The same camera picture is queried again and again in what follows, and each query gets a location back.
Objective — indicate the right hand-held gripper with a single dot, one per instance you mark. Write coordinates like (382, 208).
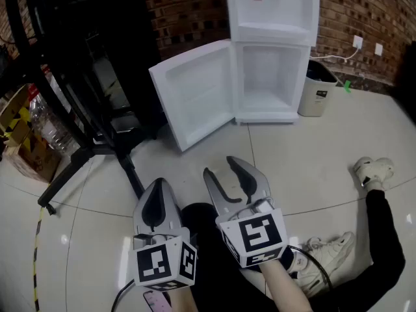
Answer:
(256, 236)

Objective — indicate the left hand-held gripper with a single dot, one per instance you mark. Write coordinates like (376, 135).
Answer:
(162, 265)

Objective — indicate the white water dispenser cabinet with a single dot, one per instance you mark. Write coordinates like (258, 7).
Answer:
(273, 11)

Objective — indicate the person's left forearm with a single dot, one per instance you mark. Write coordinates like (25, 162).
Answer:
(180, 304)

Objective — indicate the person's right forearm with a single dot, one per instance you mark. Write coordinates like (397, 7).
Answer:
(282, 288)

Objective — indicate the black tubular stand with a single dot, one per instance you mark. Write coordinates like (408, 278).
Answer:
(128, 171)

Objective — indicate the pink phone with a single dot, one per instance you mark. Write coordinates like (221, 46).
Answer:
(156, 300)

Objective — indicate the person's left leg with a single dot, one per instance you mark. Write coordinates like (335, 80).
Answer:
(224, 288)

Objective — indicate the person's leg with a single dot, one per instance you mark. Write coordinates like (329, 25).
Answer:
(224, 288)
(386, 239)

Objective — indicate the cream sneaker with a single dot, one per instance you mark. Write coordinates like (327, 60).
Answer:
(321, 262)
(373, 172)

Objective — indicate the beige trash bin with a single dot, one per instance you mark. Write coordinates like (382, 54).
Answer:
(317, 100)

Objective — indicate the yellow black striped floor tape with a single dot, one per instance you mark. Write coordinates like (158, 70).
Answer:
(35, 271)

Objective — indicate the large clear plastic bottle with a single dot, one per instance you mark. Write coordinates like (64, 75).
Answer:
(53, 128)

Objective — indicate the brown cardboard box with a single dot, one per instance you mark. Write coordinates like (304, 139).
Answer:
(32, 161)

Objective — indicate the green tape piece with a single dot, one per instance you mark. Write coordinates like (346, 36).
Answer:
(347, 86)

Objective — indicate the person's right leg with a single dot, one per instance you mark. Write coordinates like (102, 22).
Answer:
(386, 239)

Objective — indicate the yellow black cardboard box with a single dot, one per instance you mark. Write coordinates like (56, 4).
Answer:
(14, 115)

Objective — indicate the black glass display fridge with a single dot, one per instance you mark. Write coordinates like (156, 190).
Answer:
(97, 28)

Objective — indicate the white wall socket with plug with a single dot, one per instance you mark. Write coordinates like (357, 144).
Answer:
(357, 41)

